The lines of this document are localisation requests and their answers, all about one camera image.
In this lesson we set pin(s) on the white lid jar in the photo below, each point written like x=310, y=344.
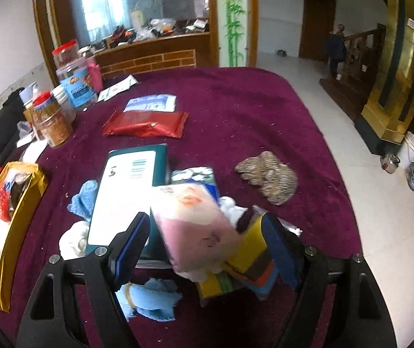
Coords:
x=65, y=103

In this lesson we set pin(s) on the white fluffy sock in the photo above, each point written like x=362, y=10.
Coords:
x=230, y=208

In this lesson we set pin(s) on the red foil packet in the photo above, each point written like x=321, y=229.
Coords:
x=145, y=125

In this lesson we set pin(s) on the blue and white flat packet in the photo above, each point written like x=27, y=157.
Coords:
x=150, y=103

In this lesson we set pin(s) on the wooden counter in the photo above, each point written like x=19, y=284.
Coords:
x=149, y=56

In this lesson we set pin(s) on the brown knitted gloves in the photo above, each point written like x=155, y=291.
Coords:
x=268, y=177

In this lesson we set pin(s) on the golden cabinet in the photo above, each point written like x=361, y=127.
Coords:
x=391, y=79

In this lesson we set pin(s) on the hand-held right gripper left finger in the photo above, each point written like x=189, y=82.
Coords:
x=134, y=248

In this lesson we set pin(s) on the white plastic wrapper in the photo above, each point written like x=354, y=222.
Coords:
x=33, y=150

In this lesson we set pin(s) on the tall red lid jar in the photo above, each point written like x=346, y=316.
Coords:
x=65, y=56

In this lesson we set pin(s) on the light blue towel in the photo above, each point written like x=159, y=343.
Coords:
x=82, y=199

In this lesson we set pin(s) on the orange label red lid jar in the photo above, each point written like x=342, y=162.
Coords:
x=53, y=125

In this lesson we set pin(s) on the white bucket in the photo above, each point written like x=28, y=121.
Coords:
x=409, y=150

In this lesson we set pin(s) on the pile of clutter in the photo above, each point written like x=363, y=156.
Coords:
x=156, y=27

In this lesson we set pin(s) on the blue sock with tan band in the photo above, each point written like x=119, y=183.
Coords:
x=152, y=297

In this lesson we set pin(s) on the white paper sheets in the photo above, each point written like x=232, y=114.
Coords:
x=116, y=87

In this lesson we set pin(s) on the blue and white tissue pack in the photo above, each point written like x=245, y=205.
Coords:
x=192, y=174

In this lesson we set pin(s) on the wooden stair railing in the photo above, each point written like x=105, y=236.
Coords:
x=366, y=54

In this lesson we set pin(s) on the bamboo print pillar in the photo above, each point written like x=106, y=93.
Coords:
x=231, y=18

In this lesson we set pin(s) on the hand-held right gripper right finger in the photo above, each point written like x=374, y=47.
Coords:
x=281, y=253

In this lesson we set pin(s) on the yellow striped sock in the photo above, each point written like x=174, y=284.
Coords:
x=246, y=259

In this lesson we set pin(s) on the teal and white tissue box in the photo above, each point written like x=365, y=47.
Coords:
x=127, y=188

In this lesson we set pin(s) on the metal kettle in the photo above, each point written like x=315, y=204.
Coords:
x=389, y=165

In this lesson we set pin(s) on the maroon tablecloth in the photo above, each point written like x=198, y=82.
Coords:
x=246, y=116

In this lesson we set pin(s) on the brown jar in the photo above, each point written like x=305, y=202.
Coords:
x=29, y=114

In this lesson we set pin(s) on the pink packet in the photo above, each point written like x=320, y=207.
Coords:
x=95, y=76

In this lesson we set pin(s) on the pink tissue pack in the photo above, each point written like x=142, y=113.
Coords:
x=192, y=232

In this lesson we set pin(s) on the red and blue knitted item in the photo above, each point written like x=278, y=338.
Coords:
x=0, y=203

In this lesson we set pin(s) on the blue label plastic jar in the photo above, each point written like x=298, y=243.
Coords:
x=78, y=89

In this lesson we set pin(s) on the brown wooden door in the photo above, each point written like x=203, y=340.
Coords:
x=317, y=21

